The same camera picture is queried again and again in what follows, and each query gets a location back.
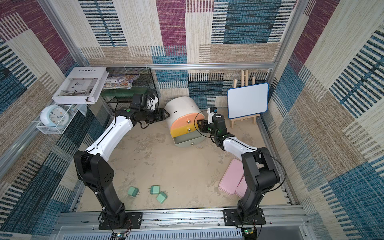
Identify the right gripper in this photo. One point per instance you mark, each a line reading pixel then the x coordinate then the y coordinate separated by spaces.
pixel 202 126

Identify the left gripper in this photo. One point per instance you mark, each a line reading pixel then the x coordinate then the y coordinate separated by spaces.
pixel 161 116

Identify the grey bottom drawer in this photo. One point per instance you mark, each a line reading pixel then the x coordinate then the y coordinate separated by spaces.
pixel 189 139

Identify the white round drawer cabinet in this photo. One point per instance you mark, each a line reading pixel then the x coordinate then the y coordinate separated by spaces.
pixel 180 107

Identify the yellow drawer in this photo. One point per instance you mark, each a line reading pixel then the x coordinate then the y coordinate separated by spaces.
pixel 182 128

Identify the green plug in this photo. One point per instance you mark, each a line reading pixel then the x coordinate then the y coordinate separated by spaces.
pixel 155 190
pixel 161 197
pixel 133 191

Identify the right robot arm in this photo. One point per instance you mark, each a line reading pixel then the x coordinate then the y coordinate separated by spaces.
pixel 260 171

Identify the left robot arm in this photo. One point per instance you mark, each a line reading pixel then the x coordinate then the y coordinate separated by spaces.
pixel 92 164

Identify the colourful picture book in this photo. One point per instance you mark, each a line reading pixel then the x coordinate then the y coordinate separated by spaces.
pixel 114 82

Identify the pink case left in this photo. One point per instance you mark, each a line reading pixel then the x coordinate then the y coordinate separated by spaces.
pixel 232 177

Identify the pink case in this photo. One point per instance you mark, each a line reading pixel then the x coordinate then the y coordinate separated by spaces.
pixel 241 188
pixel 232 177

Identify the white board on easel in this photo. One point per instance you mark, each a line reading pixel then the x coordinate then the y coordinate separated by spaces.
pixel 247 101

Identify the pink case right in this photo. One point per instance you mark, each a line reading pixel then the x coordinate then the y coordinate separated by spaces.
pixel 241 188

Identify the white Inedia box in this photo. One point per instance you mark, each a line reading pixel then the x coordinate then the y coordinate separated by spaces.
pixel 82 86

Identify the white alarm clock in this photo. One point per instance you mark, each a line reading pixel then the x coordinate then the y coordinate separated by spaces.
pixel 54 116

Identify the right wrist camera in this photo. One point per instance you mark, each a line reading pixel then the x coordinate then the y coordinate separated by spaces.
pixel 216 122

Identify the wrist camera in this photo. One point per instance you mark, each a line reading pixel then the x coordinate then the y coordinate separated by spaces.
pixel 144 102
pixel 216 122

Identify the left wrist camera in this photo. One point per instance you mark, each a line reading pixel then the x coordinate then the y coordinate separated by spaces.
pixel 144 102

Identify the black wire shelf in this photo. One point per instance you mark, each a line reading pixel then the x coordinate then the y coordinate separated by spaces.
pixel 145 84

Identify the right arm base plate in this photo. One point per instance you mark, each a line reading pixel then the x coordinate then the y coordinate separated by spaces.
pixel 233 218

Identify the clear wall tray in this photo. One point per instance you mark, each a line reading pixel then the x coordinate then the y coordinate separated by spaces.
pixel 72 110

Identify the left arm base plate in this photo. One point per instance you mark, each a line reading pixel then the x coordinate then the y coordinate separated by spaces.
pixel 131 220

